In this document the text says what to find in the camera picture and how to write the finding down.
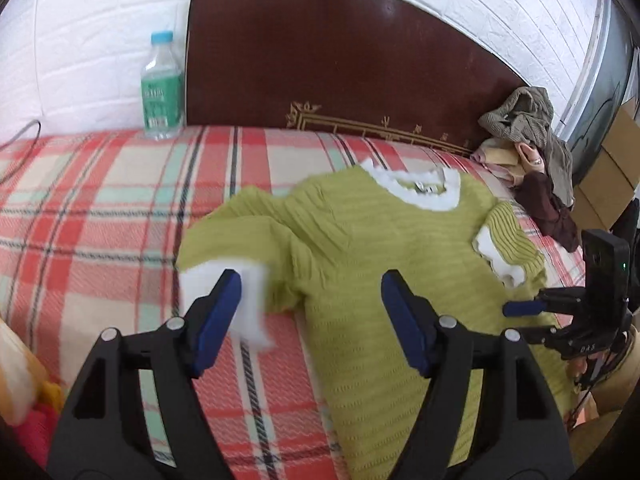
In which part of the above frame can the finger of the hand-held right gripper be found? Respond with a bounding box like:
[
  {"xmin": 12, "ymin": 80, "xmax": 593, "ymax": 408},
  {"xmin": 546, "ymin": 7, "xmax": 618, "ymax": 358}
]
[
  {"xmin": 517, "ymin": 321, "xmax": 576, "ymax": 348},
  {"xmin": 502, "ymin": 286, "xmax": 586, "ymax": 318}
]

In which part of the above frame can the white door frame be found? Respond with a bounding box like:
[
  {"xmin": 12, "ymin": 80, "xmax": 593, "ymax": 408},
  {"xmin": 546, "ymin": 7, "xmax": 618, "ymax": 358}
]
[{"xmin": 560, "ymin": 0, "xmax": 613, "ymax": 126}]

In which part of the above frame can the plastic water bottle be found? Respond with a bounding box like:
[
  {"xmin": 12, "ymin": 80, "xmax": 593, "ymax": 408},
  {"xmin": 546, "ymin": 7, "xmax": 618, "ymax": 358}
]
[{"xmin": 140, "ymin": 31, "xmax": 185, "ymax": 141}]

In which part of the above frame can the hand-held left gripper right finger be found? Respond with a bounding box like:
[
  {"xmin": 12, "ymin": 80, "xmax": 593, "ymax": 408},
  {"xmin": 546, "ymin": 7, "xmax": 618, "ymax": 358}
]
[{"xmin": 381, "ymin": 269, "xmax": 576, "ymax": 480}]

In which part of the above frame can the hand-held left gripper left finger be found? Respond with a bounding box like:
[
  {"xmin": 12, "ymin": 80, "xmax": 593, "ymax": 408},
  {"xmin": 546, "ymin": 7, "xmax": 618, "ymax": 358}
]
[{"xmin": 47, "ymin": 268, "xmax": 243, "ymax": 480}]

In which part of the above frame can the beige garment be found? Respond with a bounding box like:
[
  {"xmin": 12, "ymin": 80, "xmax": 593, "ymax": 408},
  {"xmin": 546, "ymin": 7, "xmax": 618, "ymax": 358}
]
[{"xmin": 470, "ymin": 140, "xmax": 526, "ymax": 183}]

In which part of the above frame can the person's right hand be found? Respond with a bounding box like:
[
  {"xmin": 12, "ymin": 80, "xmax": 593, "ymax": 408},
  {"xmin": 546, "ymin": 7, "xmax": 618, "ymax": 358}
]
[{"xmin": 570, "ymin": 355, "xmax": 593, "ymax": 393}]

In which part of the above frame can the cardboard box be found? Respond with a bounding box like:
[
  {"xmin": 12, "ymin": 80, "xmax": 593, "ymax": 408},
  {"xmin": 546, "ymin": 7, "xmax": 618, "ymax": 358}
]
[
  {"xmin": 602, "ymin": 105, "xmax": 640, "ymax": 181},
  {"xmin": 572, "ymin": 150, "xmax": 638, "ymax": 233}
]

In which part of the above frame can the red plaid blanket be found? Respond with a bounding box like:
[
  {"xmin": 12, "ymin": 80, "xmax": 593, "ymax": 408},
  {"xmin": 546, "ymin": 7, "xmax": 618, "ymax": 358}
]
[{"xmin": 0, "ymin": 125, "xmax": 588, "ymax": 480}]

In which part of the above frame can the pile of crumpled clothes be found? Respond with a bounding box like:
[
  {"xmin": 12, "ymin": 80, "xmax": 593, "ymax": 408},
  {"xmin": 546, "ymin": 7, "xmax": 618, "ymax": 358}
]
[{"xmin": 478, "ymin": 86, "xmax": 575, "ymax": 209}]

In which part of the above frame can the orange yellow cloth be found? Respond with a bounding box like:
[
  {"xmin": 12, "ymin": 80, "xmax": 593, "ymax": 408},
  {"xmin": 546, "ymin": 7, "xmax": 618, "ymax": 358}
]
[{"xmin": 0, "ymin": 317, "xmax": 66, "ymax": 436}]

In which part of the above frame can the brown wooden headboard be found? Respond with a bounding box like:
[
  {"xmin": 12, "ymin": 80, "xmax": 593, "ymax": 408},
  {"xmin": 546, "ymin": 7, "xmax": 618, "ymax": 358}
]
[{"xmin": 185, "ymin": 0, "xmax": 531, "ymax": 158}]

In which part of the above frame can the cartoon painted door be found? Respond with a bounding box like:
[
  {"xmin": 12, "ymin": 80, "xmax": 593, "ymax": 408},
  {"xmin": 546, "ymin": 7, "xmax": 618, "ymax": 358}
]
[{"xmin": 570, "ymin": 0, "xmax": 640, "ymax": 186}]

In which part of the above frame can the green knit sweater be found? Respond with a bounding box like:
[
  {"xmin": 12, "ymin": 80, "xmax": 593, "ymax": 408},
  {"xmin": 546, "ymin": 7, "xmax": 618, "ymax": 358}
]
[{"xmin": 176, "ymin": 166, "xmax": 581, "ymax": 480}]

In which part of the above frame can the dark brown garment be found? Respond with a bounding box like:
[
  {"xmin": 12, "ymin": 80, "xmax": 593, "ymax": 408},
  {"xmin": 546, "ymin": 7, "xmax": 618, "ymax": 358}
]
[{"xmin": 515, "ymin": 172, "xmax": 581, "ymax": 254}]

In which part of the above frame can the grey cable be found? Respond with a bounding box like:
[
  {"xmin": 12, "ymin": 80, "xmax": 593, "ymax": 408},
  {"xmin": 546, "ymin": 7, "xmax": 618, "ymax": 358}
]
[{"xmin": 0, "ymin": 119, "xmax": 47, "ymax": 181}]

